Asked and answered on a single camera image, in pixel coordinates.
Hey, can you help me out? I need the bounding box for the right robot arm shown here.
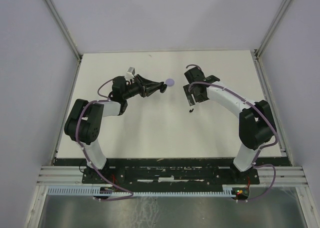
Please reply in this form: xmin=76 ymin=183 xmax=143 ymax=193
xmin=183 ymin=65 xmax=279 ymax=183

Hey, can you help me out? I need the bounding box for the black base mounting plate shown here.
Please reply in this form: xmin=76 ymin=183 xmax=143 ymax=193
xmin=82 ymin=166 xmax=260 ymax=187

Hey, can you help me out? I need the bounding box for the right aluminium frame post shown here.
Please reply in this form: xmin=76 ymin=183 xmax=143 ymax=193
xmin=254 ymin=0 xmax=294 ymax=60

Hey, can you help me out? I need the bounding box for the aluminium frame post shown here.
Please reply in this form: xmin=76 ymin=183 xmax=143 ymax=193
xmin=254 ymin=0 xmax=294 ymax=60
xmin=43 ymin=0 xmax=82 ymax=60

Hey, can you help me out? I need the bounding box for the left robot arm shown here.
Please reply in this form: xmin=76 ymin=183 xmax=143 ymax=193
xmin=64 ymin=74 xmax=167 ymax=183

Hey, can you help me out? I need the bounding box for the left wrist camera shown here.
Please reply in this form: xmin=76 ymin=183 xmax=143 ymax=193
xmin=125 ymin=67 xmax=136 ymax=80

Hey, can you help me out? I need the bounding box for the aluminium frame rail front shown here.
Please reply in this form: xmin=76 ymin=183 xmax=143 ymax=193
xmin=36 ymin=165 xmax=309 ymax=186

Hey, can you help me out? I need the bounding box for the left aluminium frame post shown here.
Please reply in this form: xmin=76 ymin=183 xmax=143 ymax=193
xmin=43 ymin=0 xmax=82 ymax=60

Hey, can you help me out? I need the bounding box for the purple earbud charging case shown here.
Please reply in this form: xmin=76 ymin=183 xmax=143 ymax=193
xmin=165 ymin=78 xmax=175 ymax=87

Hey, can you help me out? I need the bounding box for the black earbud charging case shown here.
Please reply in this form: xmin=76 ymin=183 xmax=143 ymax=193
xmin=159 ymin=84 xmax=168 ymax=93

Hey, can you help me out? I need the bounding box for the white slotted cable duct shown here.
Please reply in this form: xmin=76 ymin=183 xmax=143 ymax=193
xmin=46 ymin=185 xmax=238 ymax=196

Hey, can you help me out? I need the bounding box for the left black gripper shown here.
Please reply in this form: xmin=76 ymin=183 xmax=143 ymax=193
xmin=123 ymin=74 xmax=162 ymax=100

